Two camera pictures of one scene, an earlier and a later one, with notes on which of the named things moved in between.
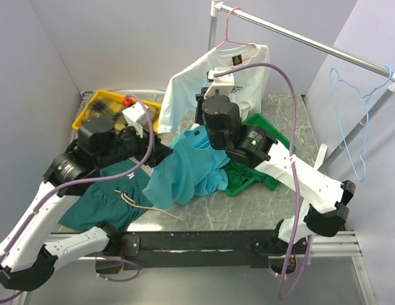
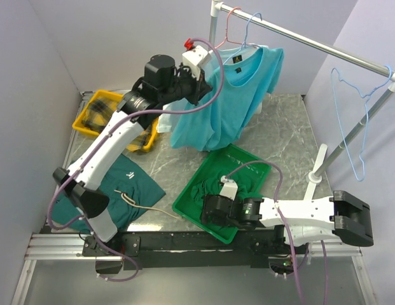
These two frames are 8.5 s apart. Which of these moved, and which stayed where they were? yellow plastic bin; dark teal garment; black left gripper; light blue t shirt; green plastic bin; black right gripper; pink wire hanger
Moved: black left gripper; light blue t shirt; green plastic bin; black right gripper
Stayed: dark teal garment; pink wire hanger; yellow plastic bin
